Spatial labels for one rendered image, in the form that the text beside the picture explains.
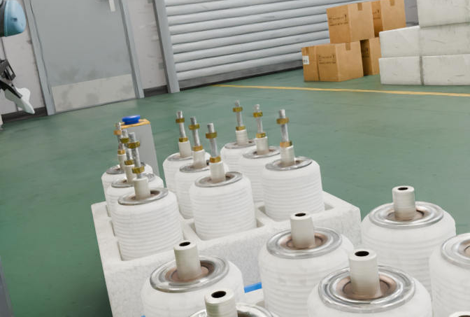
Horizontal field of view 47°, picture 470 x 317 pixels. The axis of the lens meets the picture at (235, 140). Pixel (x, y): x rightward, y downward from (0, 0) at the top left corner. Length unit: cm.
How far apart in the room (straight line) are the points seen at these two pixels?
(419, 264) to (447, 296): 8
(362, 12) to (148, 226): 403
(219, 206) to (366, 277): 40
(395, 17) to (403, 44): 114
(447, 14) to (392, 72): 63
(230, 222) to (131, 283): 17
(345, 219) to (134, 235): 32
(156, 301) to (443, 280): 25
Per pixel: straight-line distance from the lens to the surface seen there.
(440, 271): 50
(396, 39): 384
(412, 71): 374
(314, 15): 680
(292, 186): 84
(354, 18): 463
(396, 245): 57
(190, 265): 52
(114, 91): 589
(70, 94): 581
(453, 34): 347
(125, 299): 79
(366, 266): 44
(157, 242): 80
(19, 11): 133
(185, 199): 94
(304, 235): 54
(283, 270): 52
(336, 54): 452
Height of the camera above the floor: 46
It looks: 10 degrees down
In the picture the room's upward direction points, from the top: 9 degrees counter-clockwise
